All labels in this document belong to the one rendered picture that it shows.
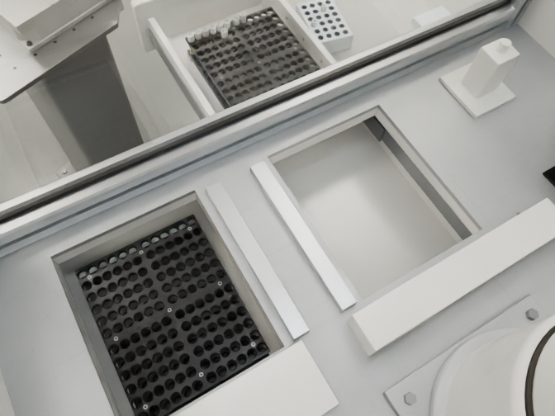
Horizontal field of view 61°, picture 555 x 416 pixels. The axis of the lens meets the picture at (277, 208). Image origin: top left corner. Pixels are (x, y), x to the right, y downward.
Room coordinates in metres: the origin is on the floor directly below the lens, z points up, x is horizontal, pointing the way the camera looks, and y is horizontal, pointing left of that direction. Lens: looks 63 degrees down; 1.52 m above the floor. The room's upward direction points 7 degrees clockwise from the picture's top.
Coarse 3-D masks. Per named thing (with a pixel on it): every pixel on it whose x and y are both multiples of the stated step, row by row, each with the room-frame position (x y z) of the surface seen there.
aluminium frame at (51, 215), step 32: (512, 0) 0.70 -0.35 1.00; (448, 32) 0.61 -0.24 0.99; (480, 32) 0.64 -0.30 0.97; (384, 64) 0.53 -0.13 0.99; (416, 64) 0.57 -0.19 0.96; (288, 96) 0.44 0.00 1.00; (320, 96) 0.46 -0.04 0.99; (352, 96) 0.49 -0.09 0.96; (224, 128) 0.38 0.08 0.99; (256, 128) 0.39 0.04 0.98; (160, 160) 0.32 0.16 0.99; (192, 160) 0.33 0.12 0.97; (64, 192) 0.25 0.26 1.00; (96, 192) 0.26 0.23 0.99; (128, 192) 0.28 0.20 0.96; (0, 224) 0.20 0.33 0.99; (32, 224) 0.21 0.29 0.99; (64, 224) 0.23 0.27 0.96; (0, 256) 0.18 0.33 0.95
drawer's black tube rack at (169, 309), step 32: (192, 224) 0.28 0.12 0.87; (160, 256) 0.22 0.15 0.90; (192, 256) 0.22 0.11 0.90; (96, 288) 0.16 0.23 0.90; (128, 288) 0.17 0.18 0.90; (160, 288) 0.17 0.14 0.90; (192, 288) 0.19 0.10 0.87; (224, 288) 0.18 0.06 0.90; (96, 320) 0.12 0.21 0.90; (128, 320) 0.13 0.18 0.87; (160, 320) 0.13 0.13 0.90; (192, 320) 0.14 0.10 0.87; (224, 320) 0.15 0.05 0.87; (128, 352) 0.09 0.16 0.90; (160, 352) 0.09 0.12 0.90; (192, 352) 0.10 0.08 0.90; (224, 352) 0.11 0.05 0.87; (256, 352) 0.10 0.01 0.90; (128, 384) 0.05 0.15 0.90; (160, 384) 0.05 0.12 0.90; (192, 384) 0.06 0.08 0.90
